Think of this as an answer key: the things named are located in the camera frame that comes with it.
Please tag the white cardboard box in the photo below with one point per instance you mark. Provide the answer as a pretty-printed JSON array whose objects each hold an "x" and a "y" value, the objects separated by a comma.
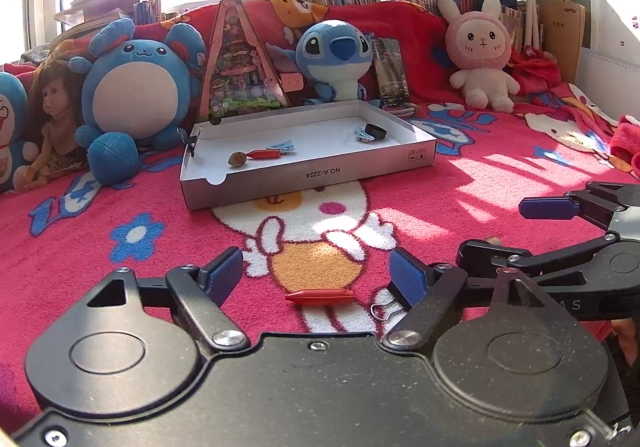
[{"x": 310, "y": 134}]

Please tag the light blue plastic clip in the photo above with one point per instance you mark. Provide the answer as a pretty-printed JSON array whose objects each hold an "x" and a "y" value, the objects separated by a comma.
[
  {"x": 358, "y": 133},
  {"x": 282, "y": 146}
]

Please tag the pink triangular display house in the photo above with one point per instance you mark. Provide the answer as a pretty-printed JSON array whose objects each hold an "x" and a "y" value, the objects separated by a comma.
[{"x": 240, "y": 67}]

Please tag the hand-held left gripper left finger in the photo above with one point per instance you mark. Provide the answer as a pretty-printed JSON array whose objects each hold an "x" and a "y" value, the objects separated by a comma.
[{"x": 225, "y": 272}]

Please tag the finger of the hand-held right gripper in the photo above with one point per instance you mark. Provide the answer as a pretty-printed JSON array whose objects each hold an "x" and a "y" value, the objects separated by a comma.
[
  {"x": 487, "y": 259},
  {"x": 547, "y": 208}
]

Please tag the red towel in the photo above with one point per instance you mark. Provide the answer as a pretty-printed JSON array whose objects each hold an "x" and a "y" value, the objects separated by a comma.
[{"x": 625, "y": 142}]

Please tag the stack of books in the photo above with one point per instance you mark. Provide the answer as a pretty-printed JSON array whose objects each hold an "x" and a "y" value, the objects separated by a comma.
[{"x": 105, "y": 7}]

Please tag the blue robot cat plush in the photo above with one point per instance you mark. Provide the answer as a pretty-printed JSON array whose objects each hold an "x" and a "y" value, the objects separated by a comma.
[{"x": 10, "y": 127}]

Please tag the red printed blanket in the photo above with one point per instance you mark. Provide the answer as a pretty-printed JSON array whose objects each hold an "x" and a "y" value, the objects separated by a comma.
[{"x": 125, "y": 207}]

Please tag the red crumpled cloth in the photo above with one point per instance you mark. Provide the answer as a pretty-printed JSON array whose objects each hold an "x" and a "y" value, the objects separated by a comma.
[{"x": 537, "y": 72}]

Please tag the small brown nut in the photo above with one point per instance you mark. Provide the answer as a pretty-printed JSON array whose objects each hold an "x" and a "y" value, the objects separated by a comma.
[
  {"x": 492, "y": 241},
  {"x": 237, "y": 160}
]

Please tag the round blue mouse plush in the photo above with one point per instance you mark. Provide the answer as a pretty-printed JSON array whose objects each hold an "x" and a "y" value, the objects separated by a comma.
[{"x": 135, "y": 97}]

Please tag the brown haired doll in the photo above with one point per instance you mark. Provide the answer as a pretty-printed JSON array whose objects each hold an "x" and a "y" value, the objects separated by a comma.
[{"x": 55, "y": 102}]

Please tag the pink bunny plush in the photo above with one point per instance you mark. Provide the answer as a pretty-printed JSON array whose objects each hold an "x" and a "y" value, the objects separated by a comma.
[{"x": 482, "y": 52}]

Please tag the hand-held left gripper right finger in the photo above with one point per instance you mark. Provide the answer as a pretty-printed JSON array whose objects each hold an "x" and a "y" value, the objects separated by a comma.
[{"x": 407, "y": 274}]

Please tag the black smartphone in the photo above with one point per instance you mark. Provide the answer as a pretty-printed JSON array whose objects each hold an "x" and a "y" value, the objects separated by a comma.
[{"x": 391, "y": 74}]

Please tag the blue alien plush toy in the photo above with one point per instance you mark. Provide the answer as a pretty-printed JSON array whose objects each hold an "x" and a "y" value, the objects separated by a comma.
[{"x": 332, "y": 57}]

